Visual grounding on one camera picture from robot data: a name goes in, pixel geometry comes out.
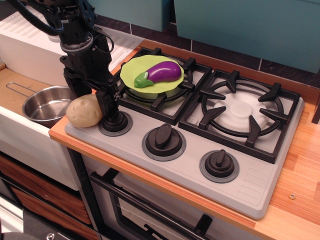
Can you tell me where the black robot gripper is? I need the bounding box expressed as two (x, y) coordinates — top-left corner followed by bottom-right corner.
(60, 37), (121, 124)

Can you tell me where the beige toy potato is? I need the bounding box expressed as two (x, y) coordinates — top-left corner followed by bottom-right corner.
(66, 94), (103, 128)

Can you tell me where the purple toy eggplant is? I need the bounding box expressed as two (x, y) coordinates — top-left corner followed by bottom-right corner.
(134, 61), (182, 88)

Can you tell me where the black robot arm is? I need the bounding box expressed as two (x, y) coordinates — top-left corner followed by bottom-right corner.
(9, 0), (125, 128)

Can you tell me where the small steel pot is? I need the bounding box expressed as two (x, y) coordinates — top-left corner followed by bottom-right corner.
(6, 82), (75, 129)

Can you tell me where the light green plastic plate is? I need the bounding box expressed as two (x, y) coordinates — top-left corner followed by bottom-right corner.
(120, 55), (184, 94)

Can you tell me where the white sink unit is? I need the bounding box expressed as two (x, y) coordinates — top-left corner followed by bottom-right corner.
(0, 5), (145, 192)

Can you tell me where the black left stove knob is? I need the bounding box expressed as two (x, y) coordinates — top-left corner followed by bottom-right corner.
(98, 111), (133, 137)

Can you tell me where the black stove knob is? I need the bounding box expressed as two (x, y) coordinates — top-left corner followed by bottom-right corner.
(98, 111), (133, 137)
(141, 123), (187, 162)
(199, 149), (240, 184)

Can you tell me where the grey toy faucet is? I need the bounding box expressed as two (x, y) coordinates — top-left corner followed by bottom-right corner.
(48, 35), (61, 43)

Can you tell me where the black left burner grate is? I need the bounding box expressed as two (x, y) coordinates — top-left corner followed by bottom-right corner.
(114, 47), (213, 125)

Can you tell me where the black burner grate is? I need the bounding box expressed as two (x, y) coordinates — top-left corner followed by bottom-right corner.
(114, 47), (213, 125)
(178, 70), (304, 164)

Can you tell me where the black middle stove knob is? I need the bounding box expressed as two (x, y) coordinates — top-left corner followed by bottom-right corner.
(141, 123), (187, 162)

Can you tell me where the grey toy stove top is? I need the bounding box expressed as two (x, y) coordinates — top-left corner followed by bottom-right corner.
(64, 68), (305, 221)

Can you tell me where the wooden drawer front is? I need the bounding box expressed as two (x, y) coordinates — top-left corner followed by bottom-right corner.
(0, 153), (92, 226)

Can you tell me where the toy oven door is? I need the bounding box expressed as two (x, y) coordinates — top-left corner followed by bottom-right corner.
(89, 168), (256, 240)

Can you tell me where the black right stove knob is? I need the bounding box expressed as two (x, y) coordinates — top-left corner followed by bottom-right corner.
(199, 149), (240, 184)

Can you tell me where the black right burner grate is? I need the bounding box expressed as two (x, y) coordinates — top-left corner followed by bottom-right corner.
(178, 70), (304, 164)

